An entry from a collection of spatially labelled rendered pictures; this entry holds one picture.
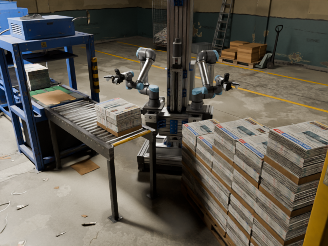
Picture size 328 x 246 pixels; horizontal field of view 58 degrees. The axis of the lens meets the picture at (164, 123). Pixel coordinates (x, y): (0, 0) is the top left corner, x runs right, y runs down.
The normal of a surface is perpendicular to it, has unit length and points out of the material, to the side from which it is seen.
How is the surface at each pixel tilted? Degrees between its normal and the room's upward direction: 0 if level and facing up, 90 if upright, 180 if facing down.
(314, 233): 90
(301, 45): 90
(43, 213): 0
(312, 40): 90
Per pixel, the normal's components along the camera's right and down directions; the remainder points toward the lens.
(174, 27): -0.19, 0.41
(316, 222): -0.92, 0.16
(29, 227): 0.00, -0.91
